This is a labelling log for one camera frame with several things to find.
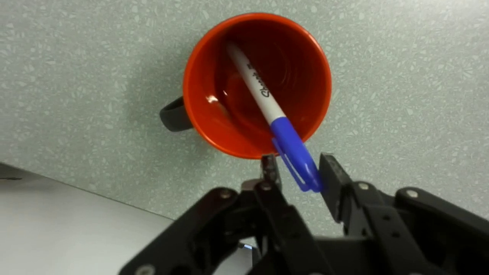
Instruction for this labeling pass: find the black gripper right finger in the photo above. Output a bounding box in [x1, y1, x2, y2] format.
[317, 152, 489, 275]

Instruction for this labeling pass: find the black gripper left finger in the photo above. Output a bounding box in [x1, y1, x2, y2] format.
[119, 154, 313, 275]

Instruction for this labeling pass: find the red cup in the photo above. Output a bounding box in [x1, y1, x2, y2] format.
[158, 10, 334, 160]

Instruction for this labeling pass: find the blue capped white pen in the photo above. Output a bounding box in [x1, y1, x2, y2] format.
[224, 41, 325, 194]

